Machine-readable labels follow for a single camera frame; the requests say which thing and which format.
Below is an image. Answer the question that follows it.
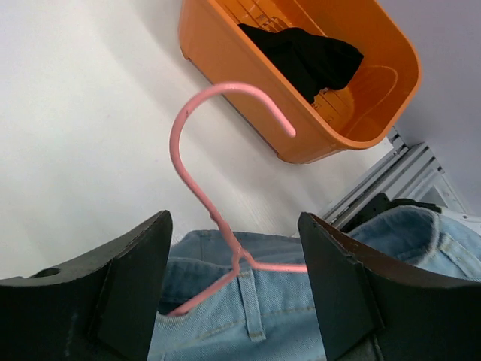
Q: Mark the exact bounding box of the black skirt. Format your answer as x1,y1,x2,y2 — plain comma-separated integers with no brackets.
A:
239,23,364,104

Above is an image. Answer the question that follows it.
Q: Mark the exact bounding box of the aluminium frame rail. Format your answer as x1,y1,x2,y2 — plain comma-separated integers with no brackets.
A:
321,128,472,228

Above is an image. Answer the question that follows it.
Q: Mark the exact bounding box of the pink wire hanger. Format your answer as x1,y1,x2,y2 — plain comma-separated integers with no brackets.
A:
165,81,309,317

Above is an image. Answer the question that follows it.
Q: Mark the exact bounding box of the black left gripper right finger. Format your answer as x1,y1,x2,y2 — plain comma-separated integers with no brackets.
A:
298,213,480,360

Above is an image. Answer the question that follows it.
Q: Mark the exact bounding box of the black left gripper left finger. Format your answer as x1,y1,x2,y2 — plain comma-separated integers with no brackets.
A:
1,211,173,360

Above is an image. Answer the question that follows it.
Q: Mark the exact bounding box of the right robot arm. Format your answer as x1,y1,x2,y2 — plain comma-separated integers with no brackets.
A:
338,193,441,233

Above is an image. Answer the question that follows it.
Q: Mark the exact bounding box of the orange plastic basket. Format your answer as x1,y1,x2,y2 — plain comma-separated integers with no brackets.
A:
179,0,421,163

